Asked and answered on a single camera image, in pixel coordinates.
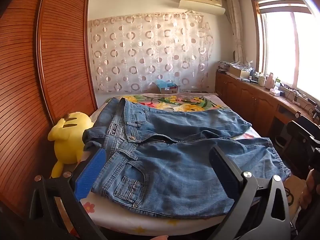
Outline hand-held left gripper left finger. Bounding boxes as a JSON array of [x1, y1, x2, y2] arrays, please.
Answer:
[[29, 147, 108, 240]]

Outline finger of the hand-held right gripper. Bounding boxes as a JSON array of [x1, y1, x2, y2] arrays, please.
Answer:
[[286, 120, 320, 144]]

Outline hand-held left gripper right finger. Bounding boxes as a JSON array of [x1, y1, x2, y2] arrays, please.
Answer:
[[209, 145, 292, 240]]

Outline blue denim pants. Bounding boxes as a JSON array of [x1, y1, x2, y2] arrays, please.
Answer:
[[82, 97, 292, 218]]

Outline person's right hand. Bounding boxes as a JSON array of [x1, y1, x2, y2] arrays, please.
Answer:
[[300, 170, 320, 209]]

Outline yellow plush toy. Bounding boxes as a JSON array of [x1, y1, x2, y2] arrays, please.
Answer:
[[48, 111, 94, 178]]

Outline pink bottle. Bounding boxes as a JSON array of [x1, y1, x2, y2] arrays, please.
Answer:
[[265, 72, 275, 89]]

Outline wooden low cabinet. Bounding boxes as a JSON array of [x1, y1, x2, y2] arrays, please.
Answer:
[[215, 71, 320, 140]]

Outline floral blanket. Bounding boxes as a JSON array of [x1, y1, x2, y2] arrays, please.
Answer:
[[107, 92, 230, 113]]

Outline small cardboard box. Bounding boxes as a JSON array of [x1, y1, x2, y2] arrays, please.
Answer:
[[157, 84, 179, 94]]

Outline stack of small boxes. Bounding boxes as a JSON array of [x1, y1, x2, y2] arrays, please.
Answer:
[[217, 60, 230, 72]]

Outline blue plastic bag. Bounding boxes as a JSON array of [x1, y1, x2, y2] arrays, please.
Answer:
[[157, 79, 175, 88]]

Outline wooden louvered wardrobe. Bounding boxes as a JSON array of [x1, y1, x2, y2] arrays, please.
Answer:
[[0, 0, 98, 220]]

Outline white window curtain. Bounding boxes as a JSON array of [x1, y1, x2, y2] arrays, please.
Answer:
[[226, 0, 244, 63]]

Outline circle pattern sheer curtain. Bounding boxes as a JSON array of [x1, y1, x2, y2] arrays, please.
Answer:
[[89, 12, 213, 94]]

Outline white air deflector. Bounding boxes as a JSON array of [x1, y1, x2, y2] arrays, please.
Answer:
[[178, 0, 226, 14]]

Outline wooden frame window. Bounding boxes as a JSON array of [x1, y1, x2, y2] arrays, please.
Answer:
[[250, 0, 320, 103]]

